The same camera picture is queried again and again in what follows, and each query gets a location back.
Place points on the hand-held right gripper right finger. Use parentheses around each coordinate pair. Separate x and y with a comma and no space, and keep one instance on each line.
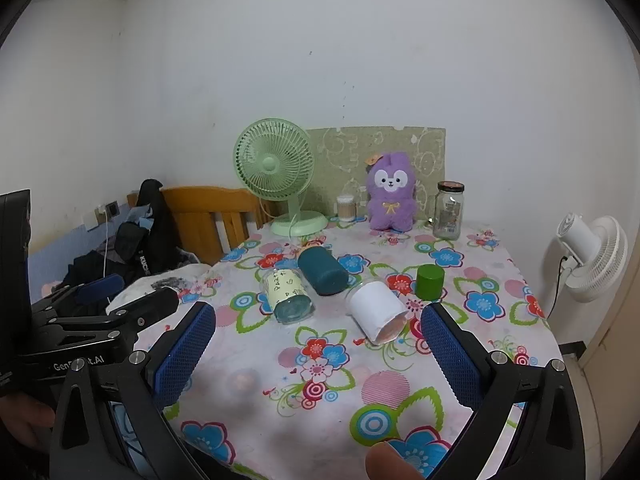
(450,357)

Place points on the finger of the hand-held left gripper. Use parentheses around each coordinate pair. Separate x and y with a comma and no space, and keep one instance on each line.
(100,287)
(150,306)

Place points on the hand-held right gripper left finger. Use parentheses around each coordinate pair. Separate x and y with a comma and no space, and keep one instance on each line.
(184,357)

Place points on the white paper cup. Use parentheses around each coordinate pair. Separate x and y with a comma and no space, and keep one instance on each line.
(375,307)

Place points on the small green cup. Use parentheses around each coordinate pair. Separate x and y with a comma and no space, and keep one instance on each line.
(430,282)

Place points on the clear cup with yellow note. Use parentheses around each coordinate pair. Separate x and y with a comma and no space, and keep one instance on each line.
(287,295)

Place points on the dark teal cup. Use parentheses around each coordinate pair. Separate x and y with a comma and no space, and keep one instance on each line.
(322,270)

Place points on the person's right hand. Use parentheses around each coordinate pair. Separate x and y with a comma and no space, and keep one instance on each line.
(390,462)

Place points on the person's left hand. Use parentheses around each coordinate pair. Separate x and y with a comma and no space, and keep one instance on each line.
(25,420)

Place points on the white printed cloth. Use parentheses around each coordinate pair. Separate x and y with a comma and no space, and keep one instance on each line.
(150,285)

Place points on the dark clothes pile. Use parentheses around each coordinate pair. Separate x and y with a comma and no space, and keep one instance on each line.
(92,265)

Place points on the black bag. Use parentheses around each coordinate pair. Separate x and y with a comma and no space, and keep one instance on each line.
(155,240)

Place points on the blue denim cloth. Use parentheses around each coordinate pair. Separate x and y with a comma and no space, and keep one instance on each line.
(141,217)

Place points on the wooden headboard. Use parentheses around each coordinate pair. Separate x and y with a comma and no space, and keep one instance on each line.
(200,215)

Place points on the floral tablecloth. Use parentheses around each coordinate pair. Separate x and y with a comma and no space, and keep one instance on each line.
(320,390)

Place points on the glass jar with lid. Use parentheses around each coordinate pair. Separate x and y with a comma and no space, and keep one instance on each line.
(448,212)

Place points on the purple plush toy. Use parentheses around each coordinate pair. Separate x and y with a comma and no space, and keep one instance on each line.
(390,195)

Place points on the white clip fan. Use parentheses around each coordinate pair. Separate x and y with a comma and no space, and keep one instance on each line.
(597,260)

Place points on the cotton swab container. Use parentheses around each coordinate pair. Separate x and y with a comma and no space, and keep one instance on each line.
(346,208)

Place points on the green desk fan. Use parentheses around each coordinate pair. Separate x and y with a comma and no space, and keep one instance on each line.
(272,162)

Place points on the green patterned board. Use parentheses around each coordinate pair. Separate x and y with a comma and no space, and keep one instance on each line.
(340,155)

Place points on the wall socket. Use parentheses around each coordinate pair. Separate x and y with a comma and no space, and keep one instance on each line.
(107,211)

